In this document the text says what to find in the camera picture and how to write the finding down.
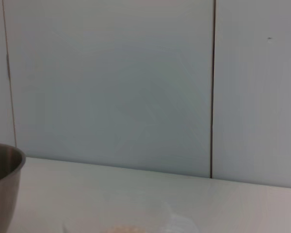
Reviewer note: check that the clear plastic measuring cup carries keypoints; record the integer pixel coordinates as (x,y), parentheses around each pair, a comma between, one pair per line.
(182,222)

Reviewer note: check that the stainless steel mixing bowl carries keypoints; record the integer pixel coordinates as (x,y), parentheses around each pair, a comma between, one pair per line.
(2,184)

